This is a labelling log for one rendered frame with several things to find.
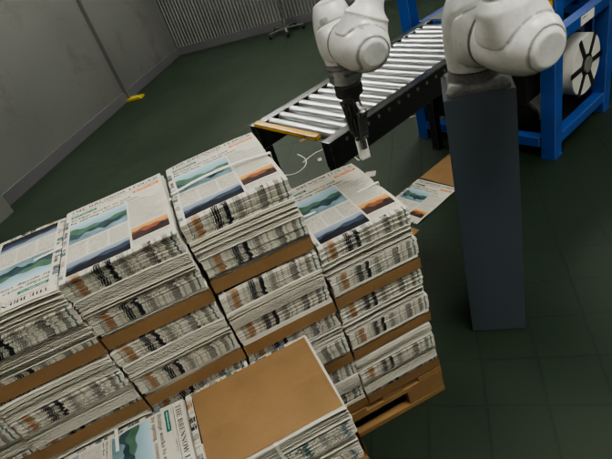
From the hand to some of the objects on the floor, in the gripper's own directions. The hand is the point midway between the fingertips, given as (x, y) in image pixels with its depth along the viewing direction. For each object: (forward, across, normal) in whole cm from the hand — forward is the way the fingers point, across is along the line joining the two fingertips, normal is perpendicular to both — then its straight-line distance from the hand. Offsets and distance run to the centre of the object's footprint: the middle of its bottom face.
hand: (362, 147), depth 143 cm
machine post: (+96, -76, +141) cm, 186 cm away
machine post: (+96, -96, +197) cm, 240 cm away
